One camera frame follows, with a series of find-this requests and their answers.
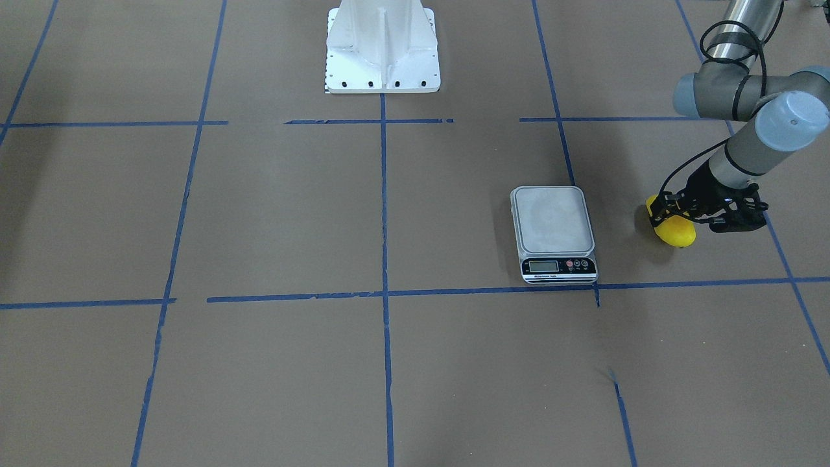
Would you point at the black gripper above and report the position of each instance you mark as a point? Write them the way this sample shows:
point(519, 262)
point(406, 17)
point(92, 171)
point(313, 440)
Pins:
point(699, 189)

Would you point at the yellow mango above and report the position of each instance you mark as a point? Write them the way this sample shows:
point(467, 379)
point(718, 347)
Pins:
point(674, 230)

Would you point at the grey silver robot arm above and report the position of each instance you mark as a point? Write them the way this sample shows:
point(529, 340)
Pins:
point(780, 116)

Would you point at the silver digital kitchen scale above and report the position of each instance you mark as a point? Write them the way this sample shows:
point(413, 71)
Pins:
point(554, 236)

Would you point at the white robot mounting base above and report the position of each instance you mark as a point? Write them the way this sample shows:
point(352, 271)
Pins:
point(381, 47)

